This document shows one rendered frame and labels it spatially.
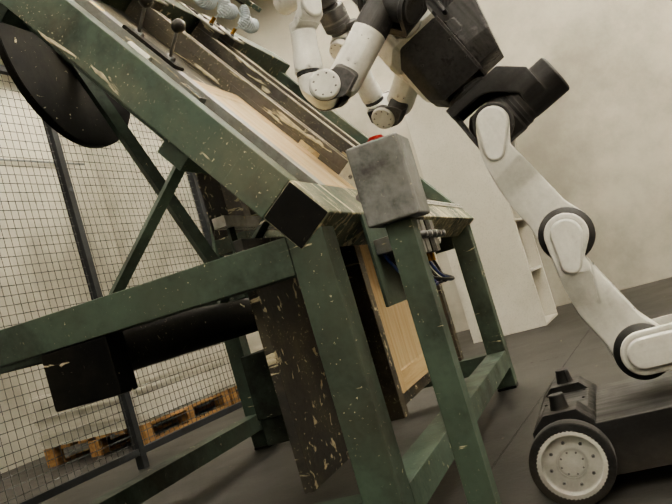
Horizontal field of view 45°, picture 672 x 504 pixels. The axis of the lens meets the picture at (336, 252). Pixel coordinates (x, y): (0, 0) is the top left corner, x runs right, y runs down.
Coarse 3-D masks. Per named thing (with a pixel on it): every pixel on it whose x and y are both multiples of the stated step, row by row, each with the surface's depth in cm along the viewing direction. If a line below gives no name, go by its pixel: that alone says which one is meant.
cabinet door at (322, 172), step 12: (204, 84) 239; (216, 96) 236; (228, 96) 249; (240, 108) 245; (252, 108) 259; (252, 120) 240; (264, 120) 254; (264, 132) 235; (276, 132) 250; (276, 144) 230; (288, 144) 244; (300, 156) 239; (312, 156) 252; (312, 168) 234; (324, 168) 248; (324, 180) 229; (336, 180) 243
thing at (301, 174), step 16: (80, 0) 223; (96, 16) 222; (112, 16) 225; (144, 48) 218; (160, 64) 216; (176, 80) 215; (192, 80) 218; (208, 96) 212; (224, 112) 211; (240, 128) 210; (256, 144) 209; (272, 144) 211; (288, 160) 206; (304, 176) 205
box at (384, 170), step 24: (384, 144) 172; (408, 144) 181; (360, 168) 174; (384, 168) 173; (408, 168) 173; (360, 192) 174; (384, 192) 173; (408, 192) 171; (384, 216) 173; (408, 216) 172
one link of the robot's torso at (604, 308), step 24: (576, 216) 205; (552, 240) 206; (576, 240) 204; (576, 264) 204; (576, 288) 207; (600, 288) 207; (600, 312) 208; (624, 312) 206; (600, 336) 208; (624, 336) 204
